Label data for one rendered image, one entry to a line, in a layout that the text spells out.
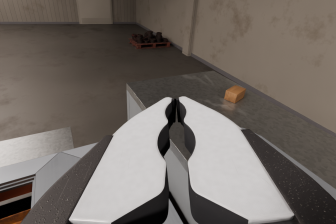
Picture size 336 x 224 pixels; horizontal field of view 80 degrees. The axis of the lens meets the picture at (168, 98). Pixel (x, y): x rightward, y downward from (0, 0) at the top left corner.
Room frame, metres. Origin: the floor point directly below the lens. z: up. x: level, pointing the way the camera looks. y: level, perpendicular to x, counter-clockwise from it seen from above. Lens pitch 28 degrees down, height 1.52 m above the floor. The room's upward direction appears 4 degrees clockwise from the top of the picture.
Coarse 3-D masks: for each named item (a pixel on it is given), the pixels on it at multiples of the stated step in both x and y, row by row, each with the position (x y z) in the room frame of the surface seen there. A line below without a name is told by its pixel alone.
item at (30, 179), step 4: (28, 176) 0.52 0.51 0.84; (32, 176) 0.53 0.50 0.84; (12, 180) 0.50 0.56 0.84; (16, 180) 0.50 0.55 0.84; (20, 180) 0.51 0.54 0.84; (24, 180) 0.51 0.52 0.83; (28, 180) 0.51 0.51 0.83; (32, 180) 0.52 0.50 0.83; (0, 184) 0.48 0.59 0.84; (4, 184) 0.48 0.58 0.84; (8, 184) 0.49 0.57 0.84; (12, 184) 0.49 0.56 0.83; (16, 184) 0.50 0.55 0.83; (20, 184) 0.50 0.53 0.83; (24, 184) 0.50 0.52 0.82; (32, 184) 0.50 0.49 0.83; (0, 188) 0.47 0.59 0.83; (4, 188) 0.48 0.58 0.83; (8, 188) 0.48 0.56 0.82; (12, 188) 0.48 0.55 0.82; (32, 188) 0.48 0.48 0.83; (0, 192) 0.46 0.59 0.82; (32, 192) 0.47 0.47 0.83; (32, 196) 0.45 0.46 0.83; (32, 200) 0.44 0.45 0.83; (32, 204) 0.42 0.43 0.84
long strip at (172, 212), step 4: (168, 204) 0.45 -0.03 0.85; (172, 204) 0.45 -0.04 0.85; (168, 208) 0.43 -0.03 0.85; (172, 208) 0.43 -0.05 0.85; (168, 212) 0.42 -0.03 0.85; (172, 212) 0.42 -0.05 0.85; (176, 212) 0.42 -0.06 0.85; (168, 216) 0.40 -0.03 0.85; (172, 216) 0.41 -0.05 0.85; (176, 216) 0.41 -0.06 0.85; (168, 220) 0.39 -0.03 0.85; (172, 220) 0.39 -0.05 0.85; (176, 220) 0.39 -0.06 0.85; (180, 220) 0.39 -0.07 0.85
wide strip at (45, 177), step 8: (56, 160) 0.61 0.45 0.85; (64, 160) 0.61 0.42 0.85; (72, 160) 0.61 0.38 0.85; (48, 168) 0.56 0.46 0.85; (56, 168) 0.57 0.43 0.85; (64, 168) 0.57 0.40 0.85; (40, 176) 0.52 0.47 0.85; (48, 176) 0.52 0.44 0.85; (56, 176) 0.53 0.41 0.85; (40, 184) 0.49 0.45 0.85; (48, 184) 0.49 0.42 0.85; (40, 192) 0.46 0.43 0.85
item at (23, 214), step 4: (20, 212) 0.45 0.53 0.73; (24, 212) 0.45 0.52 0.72; (8, 216) 0.43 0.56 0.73; (12, 216) 0.44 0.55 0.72; (16, 216) 0.44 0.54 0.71; (20, 216) 0.45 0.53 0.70; (24, 216) 0.45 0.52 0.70; (0, 220) 0.42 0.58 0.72; (4, 220) 0.42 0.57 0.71; (8, 220) 0.43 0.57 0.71; (12, 220) 0.43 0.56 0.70; (16, 220) 0.44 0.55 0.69; (20, 220) 0.44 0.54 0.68
